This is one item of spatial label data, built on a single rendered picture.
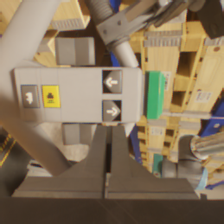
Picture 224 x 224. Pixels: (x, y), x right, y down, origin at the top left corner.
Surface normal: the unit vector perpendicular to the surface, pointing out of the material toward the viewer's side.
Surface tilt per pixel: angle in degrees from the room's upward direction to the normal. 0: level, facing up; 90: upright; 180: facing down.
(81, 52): 91
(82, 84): 74
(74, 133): 57
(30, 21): 68
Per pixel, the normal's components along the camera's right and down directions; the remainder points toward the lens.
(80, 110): -0.01, 0.26
